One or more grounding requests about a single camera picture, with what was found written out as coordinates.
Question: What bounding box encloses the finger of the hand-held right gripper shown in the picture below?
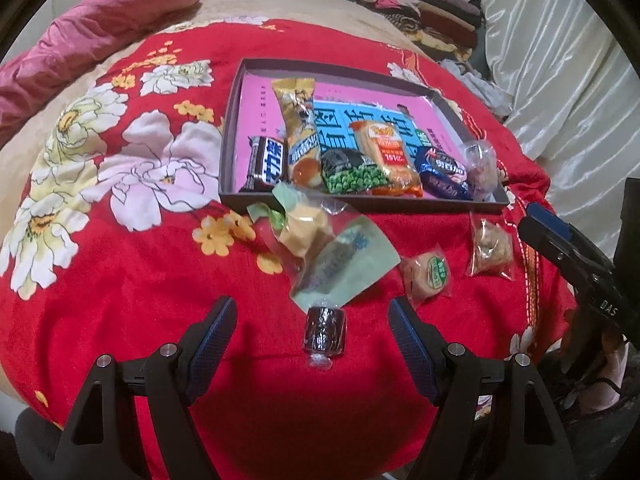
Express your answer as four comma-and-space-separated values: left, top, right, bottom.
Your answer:
526, 203, 614, 274
518, 217, 594, 287

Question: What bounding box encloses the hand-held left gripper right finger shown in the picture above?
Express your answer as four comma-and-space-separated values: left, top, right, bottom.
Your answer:
387, 295, 568, 480

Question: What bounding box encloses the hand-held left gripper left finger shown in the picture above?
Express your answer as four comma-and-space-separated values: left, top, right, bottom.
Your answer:
57, 295, 238, 480

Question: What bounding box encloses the dark candy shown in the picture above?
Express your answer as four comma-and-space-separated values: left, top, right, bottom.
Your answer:
301, 304, 349, 368

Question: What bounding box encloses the small clear snack packet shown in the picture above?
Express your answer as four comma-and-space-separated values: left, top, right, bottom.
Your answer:
461, 139, 497, 202

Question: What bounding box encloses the blue cookie packet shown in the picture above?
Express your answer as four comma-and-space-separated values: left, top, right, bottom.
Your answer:
415, 146, 474, 201

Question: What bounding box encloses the green pea snack packet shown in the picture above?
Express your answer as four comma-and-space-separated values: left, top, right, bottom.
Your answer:
320, 147, 396, 196

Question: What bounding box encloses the grey shallow tray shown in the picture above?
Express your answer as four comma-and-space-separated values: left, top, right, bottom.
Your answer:
218, 58, 511, 215

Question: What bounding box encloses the orange snack packet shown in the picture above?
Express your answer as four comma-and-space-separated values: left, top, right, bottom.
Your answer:
349, 120, 425, 199

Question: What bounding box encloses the black chocolate bar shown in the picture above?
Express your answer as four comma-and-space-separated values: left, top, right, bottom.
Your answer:
239, 135, 289, 194

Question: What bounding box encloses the long yellow snack packet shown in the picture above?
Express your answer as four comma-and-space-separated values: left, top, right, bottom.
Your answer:
271, 77, 322, 192

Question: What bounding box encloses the person's right hand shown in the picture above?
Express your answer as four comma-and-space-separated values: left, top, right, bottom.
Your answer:
560, 309, 627, 407

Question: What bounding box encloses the clear packet of crumbly snack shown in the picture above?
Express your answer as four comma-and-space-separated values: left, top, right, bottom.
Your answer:
466, 211, 516, 279

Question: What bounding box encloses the round cake with green label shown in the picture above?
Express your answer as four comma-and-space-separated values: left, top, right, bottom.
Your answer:
401, 246, 454, 309

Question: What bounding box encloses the red floral blanket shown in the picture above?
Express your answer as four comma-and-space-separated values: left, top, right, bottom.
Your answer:
0, 15, 581, 480

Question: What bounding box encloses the pale printed snack packet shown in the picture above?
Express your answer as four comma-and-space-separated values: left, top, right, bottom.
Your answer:
291, 214, 402, 309

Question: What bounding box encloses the clear packet yellow pastry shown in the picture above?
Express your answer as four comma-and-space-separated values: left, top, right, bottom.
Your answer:
247, 184, 348, 263

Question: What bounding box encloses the white crumpled cloth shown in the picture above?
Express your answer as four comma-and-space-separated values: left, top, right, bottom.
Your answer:
440, 57, 516, 121

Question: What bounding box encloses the white satin curtain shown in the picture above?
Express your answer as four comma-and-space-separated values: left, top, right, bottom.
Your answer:
480, 0, 640, 198

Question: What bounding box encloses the pink book with blue title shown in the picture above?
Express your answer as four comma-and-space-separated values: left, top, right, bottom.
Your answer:
235, 72, 481, 196

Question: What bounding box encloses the pile of folded clothes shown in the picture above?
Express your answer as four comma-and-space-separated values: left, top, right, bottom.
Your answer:
352, 0, 486, 61

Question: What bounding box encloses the pink pillow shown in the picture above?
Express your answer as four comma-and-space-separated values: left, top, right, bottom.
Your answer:
0, 0, 203, 143

